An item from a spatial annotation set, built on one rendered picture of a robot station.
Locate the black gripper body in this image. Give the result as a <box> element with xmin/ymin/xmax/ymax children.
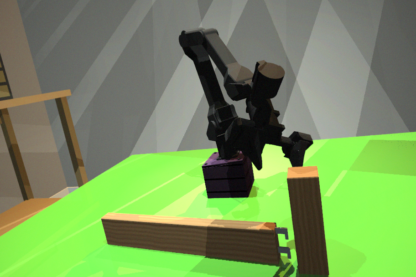
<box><xmin>225</xmin><ymin>105</ymin><xmax>313</xmax><ymax>154</ymax></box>

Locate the dark brown wooden post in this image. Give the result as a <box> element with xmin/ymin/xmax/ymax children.
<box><xmin>287</xmin><ymin>166</ymin><xmax>329</xmax><ymax>275</ymax></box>

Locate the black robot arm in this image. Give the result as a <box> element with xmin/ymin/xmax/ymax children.
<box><xmin>179</xmin><ymin>27</ymin><xmax>285</xmax><ymax>160</ymax></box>

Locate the wooden rail with metal hooks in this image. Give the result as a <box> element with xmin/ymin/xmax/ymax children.
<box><xmin>101</xmin><ymin>212</ymin><xmax>291</xmax><ymax>264</ymax></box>

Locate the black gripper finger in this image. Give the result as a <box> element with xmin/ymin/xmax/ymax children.
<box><xmin>232</xmin><ymin>128</ymin><xmax>262</xmax><ymax>170</ymax></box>
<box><xmin>284</xmin><ymin>140</ymin><xmax>310</xmax><ymax>167</ymax></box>

